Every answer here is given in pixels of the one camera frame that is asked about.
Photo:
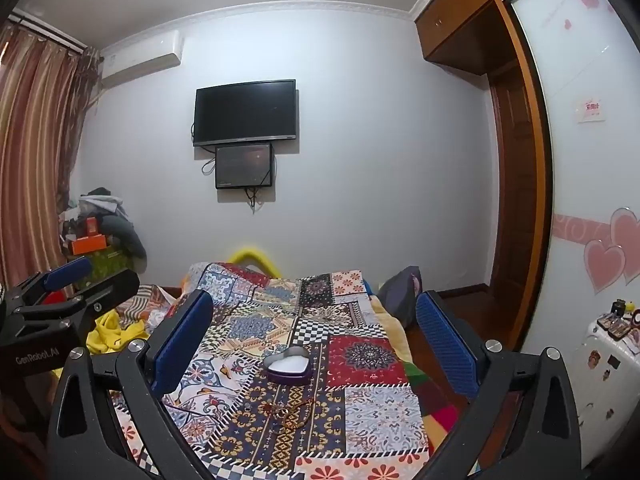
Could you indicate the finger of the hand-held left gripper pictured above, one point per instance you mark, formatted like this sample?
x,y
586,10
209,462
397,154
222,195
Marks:
x,y
112,286
67,272

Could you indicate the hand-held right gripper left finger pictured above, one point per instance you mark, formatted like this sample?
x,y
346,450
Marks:
x,y
182,340

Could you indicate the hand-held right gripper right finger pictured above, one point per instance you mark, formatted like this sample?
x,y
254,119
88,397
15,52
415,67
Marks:
x,y
445,345

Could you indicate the purple heart-shaped tin box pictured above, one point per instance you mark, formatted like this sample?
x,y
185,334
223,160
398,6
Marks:
x,y
287,365

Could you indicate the green box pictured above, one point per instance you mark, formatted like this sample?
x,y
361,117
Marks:
x,y
112,262

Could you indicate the orange box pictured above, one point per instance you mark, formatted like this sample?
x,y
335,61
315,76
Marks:
x,y
89,244

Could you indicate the brown striped bedsheet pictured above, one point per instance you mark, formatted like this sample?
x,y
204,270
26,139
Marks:
x,y
145,305

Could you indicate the dark grey cushion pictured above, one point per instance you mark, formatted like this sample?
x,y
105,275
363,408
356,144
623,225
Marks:
x,y
127,242

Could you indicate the yellow cloth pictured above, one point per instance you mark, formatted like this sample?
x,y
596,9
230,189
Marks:
x,y
115,335

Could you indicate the colourful checked quilt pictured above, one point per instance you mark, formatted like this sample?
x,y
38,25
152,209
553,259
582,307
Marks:
x,y
430,395

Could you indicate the yellow fleece blanket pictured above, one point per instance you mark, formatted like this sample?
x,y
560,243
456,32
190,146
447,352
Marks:
x,y
387,330

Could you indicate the dark purple bag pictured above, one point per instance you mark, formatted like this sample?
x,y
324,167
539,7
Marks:
x,y
397,295

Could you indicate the grey clothes pile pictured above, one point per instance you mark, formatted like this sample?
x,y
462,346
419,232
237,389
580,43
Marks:
x,y
100,202

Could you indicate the patchwork printed blanket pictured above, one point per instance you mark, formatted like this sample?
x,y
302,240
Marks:
x,y
320,332

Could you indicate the brown striped curtain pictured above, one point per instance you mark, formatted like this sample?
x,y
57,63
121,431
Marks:
x,y
35,135

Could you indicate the white cabinet with stickers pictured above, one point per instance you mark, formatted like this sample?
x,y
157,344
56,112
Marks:
x,y
600,375

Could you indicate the makeup palette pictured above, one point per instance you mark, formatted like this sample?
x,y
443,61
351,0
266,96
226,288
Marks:
x,y
614,325

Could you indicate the small pink heart sticker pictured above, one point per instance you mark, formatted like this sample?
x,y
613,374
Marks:
x,y
605,267

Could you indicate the black and yellow bottle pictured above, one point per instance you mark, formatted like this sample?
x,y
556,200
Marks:
x,y
620,307

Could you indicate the brown wooden door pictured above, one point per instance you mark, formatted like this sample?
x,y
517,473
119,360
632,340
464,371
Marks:
x,y
512,170
542,160

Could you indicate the large pink heart sticker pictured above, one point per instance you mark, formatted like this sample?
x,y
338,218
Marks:
x,y
627,230

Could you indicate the white air conditioner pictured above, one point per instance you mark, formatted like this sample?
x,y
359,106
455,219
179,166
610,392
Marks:
x,y
140,60

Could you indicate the white sliding wardrobe door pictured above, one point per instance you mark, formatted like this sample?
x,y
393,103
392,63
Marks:
x,y
575,160

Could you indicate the pink paper note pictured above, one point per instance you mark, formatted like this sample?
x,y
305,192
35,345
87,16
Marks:
x,y
591,110

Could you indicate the wooden overhead cabinet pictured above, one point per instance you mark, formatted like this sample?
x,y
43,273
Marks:
x,y
460,15

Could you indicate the small black wall monitor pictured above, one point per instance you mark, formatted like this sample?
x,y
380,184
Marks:
x,y
244,166

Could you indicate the black wall television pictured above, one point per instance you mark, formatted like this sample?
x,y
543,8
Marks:
x,y
245,112

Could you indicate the white curtain rail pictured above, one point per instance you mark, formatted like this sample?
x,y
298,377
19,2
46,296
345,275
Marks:
x,y
45,27

